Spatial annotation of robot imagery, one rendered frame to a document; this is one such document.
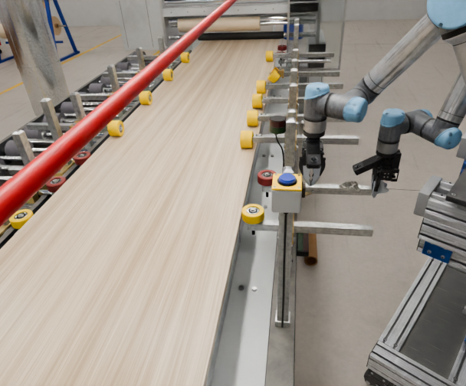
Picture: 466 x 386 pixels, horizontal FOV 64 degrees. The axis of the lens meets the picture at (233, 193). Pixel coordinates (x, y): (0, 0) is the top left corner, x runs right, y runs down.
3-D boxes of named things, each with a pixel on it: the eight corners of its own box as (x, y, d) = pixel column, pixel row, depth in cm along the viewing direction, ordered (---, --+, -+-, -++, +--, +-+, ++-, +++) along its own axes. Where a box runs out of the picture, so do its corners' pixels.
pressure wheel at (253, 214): (254, 224, 144) (253, 199, 138) (268, 233, 139) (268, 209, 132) (238, 233, 140) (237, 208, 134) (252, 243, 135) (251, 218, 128)
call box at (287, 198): (300, 199, 96) (302, 173, 92) (300, 216, 90) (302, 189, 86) (273, 198, 97) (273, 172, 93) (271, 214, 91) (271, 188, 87)
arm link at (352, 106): (374, 91, 115) (340, 86, 121) (360, 103, 108) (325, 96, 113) (370, 115, 119) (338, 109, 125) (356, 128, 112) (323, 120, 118)
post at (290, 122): (291, 221, 162) (296, 116, 135) (291, 226, 159) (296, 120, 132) (283, 220, 162) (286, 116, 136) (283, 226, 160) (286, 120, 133)
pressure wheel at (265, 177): (277, 191, 162) (277, 168, 156) (276, 202, 155) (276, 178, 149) (258, 191, 163) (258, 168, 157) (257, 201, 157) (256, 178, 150)
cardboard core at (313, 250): (316, 226, 253) (318, 256, 229) (315, 235, 258) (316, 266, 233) (304, 225, 255) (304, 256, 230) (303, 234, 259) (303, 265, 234)
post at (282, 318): (290, 315, 120) (295, 200, 95) (289, 328, 116) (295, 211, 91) (275, 314, 120) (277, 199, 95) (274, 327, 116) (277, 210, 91)
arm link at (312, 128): (327, 122, 120) (301, 122, 121) (326, 135, 122) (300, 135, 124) (326, 113, 126) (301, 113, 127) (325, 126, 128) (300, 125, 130)
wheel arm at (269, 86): (342, 87, 229) (342, 81, 227) (342, 89, 226) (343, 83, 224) (260, 87, 237) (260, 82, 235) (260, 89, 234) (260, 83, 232)
